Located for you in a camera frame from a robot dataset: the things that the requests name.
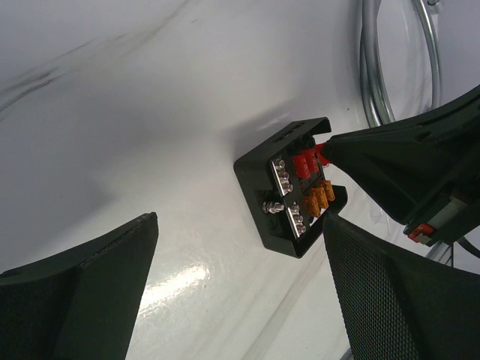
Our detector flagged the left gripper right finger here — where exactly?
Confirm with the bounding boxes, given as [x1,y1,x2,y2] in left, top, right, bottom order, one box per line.
[323,214,479,359]

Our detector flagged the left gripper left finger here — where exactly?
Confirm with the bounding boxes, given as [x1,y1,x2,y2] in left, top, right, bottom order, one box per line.
[1,212,158,359]

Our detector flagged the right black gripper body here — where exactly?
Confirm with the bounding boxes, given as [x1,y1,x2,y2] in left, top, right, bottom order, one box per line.
[403,179,479,257]

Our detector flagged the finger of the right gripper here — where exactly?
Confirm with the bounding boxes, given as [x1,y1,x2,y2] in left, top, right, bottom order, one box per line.
[321,88,479,224]

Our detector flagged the black fuse box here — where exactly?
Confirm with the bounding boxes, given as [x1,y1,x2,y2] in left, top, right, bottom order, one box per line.
[233,117,348,258]

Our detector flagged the grey flexible metal hose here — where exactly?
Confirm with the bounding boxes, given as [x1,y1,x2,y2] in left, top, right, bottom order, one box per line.
[358,0,443,128]

